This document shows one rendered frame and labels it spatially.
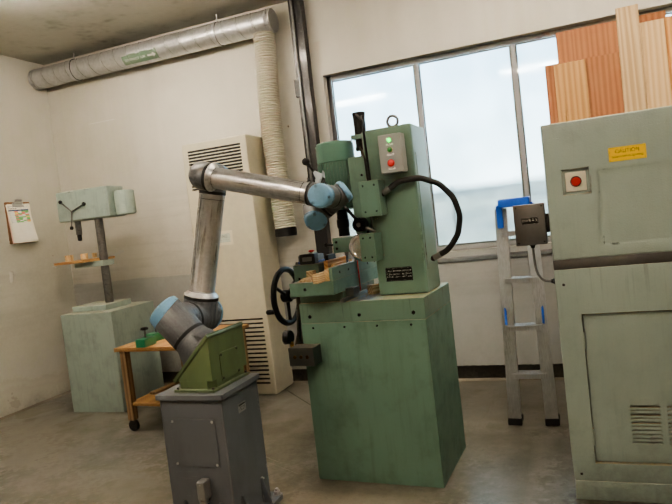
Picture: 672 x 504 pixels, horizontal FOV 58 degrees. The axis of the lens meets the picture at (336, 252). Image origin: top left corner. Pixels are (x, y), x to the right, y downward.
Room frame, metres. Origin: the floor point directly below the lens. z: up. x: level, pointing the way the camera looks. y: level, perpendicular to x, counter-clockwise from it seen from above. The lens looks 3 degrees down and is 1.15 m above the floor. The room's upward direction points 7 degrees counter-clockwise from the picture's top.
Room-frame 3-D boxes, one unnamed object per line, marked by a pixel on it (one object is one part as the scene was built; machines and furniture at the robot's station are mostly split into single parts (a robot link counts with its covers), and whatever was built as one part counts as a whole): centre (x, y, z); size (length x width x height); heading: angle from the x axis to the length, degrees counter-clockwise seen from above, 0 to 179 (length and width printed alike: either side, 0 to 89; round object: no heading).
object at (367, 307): (2.76, -0.16, 0.76); 0.57 x 0.45 x 0.09; 66
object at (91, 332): (4.43, 1.68, 0.79); 0.62 x 0.48 x 1.58; 71
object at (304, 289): (2.87, 0.04, 0.87); 0.61 x 0.30 x 0.06; 156
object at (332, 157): (2.81, -0.05, 1.35); 0.18 x 0.18 x 0.31
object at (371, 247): (2.60, -0.15, 1.02); 0.09 x 0.07 x 0.12; 156
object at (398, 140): (2.56, -0.28, 1.40); 0.10 x 0.06 x 0.16; 66
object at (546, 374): (3.14, -0.94, 0.58); 0.27 x 0.25 x 1.16; 159
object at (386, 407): (2.77, -0.16, 0.36); 0.58 x 0.45 x 0.71; 66
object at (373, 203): (2.59, -0.18, 1.23); 0.09 x 0.08 x 0.15; 66
